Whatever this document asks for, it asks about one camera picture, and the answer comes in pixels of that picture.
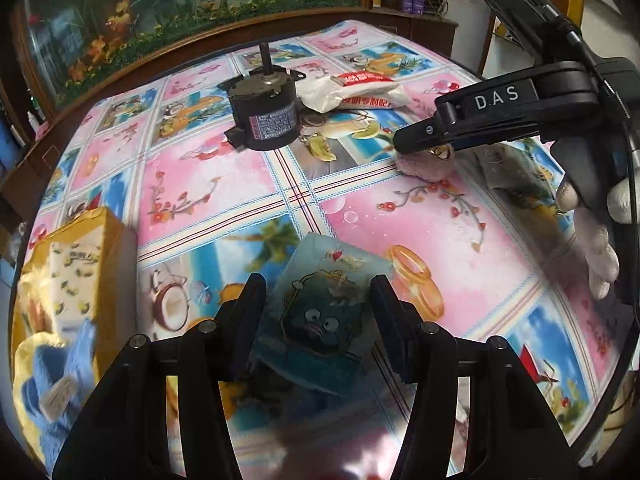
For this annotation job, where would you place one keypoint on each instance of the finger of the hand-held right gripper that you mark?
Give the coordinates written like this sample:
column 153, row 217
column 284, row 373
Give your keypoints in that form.
column 420, row 137

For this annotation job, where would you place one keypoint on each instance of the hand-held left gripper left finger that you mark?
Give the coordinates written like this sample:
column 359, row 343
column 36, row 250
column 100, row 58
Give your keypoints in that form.
column 250, row 320

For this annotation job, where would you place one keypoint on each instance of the person's right hand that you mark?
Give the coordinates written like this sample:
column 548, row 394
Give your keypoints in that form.
column 595, row 250

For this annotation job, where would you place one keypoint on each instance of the teal cartoon tissue packet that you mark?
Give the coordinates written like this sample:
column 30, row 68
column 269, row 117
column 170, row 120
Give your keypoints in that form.
column 320, row 320

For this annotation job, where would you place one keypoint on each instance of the white patterned tissue pack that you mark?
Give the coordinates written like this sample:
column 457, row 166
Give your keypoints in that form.
column 75, row 285

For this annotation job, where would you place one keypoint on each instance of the white plastic packet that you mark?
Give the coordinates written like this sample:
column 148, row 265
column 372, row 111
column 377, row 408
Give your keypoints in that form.
column 325, row 96

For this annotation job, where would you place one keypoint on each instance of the black electric motor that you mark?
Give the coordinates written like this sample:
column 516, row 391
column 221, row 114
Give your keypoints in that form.
column 265, row 115

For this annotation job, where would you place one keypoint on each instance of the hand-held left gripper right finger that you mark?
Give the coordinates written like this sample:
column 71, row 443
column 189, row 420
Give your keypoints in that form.
column 387, row 320

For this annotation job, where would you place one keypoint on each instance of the red white snack packet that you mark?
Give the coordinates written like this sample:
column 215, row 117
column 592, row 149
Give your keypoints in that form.
column 357, row 79

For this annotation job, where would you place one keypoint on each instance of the pink plush toy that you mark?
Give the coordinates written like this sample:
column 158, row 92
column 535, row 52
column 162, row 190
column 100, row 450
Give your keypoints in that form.
column 430, row 167

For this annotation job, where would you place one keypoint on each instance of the pale yellow cloth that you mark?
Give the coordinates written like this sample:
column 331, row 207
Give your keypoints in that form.
column 27, row 360

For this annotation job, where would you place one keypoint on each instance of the printed tablecloth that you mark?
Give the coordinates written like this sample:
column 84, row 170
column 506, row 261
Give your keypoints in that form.
column 225, row 200

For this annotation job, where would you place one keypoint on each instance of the blue gloves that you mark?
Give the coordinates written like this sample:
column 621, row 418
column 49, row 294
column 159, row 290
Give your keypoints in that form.
column 65, row 360

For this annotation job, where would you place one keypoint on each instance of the yellow cardboard box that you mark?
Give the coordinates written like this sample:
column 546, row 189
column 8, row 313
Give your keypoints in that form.
column 85, row 220

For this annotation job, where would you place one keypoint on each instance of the clear plastic bag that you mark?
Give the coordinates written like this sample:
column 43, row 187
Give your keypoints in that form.
column 515, row 170

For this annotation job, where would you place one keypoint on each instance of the flower and bamboo wall picture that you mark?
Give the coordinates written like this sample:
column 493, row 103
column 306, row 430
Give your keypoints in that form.
column 150, row 15

